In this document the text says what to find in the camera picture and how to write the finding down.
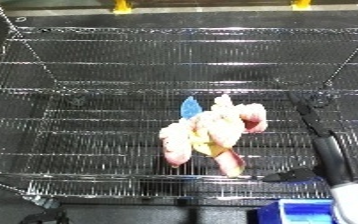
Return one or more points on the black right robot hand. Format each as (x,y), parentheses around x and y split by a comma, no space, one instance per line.
(314,123)

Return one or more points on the pale right robot arm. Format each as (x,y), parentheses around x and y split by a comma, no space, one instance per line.
(356,205)

